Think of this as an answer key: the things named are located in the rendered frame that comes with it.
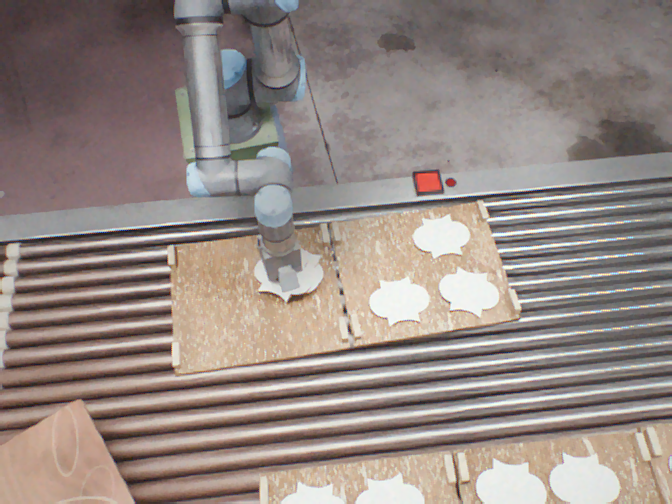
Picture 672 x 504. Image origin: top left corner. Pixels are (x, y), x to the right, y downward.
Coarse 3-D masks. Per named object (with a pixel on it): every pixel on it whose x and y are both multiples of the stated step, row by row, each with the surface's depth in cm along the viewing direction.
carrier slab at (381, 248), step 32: (352, 224) 171; (384, 224) 171; (416, 224) 171; (480, 224) 171; (352, 256) 166; (384, 256) 166; (416, 256) 166; (448, 256) 166; (480, 256) 166; (352, 288) 161; (384, 320) 157; (448, 320) 157; (480, 320) 157; (512, 320) 157
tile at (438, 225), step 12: (420, 228) 169; (432, 228) 169; (444, 228) 169; (456, 228) 169; (420, 240) 167; (432, 240) 167; (444, 240) 167; (456, 240) 167; (432, 252) 165; (444, 252) 165; (456, 252) 165
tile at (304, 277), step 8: (304, 264) 160; (256, 272) 158; (264, 272) 158; (304, 272) 158; (264, 280) 157; (272, 280) 157; (304, 280) 157; (312, 280) 158; (264, 288) 156; (272, 288) 156; (280, 288) 156; (304, 288) 156; (280, 296) 155; (288, 296) 155
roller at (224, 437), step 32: (608, 384) 151; (640, 384) 150; (352, 416) 146; (384, 416) 146; (416, 416) 147; (448, 416) 147; (480, 416) 148; (128, 448) 143; (160, 448) 143; (192, 448) 144
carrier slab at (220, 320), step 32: (192, 256) 166; (224, 256) 166; (256, 256) 166; (192, 288) 161; (224, 288) 161; (256, 288) 161; (320, 288) 161; (192, 320) 157; (224, 320) 157; (256, 320) 157; (288, 320) 157; (320, 320) 157; (192, 352) 152; (224, 352) 152; (256, 352) 153; (288, 352) 153; (320, 352) 153
